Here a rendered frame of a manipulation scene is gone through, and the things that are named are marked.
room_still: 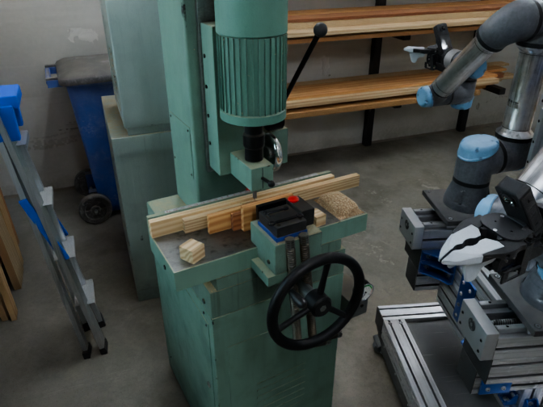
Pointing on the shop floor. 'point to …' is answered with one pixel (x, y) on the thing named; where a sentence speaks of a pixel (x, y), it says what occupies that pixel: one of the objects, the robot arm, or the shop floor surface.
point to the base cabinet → (246, 353)
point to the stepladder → (48, 224)
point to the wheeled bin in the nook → (90, 130)
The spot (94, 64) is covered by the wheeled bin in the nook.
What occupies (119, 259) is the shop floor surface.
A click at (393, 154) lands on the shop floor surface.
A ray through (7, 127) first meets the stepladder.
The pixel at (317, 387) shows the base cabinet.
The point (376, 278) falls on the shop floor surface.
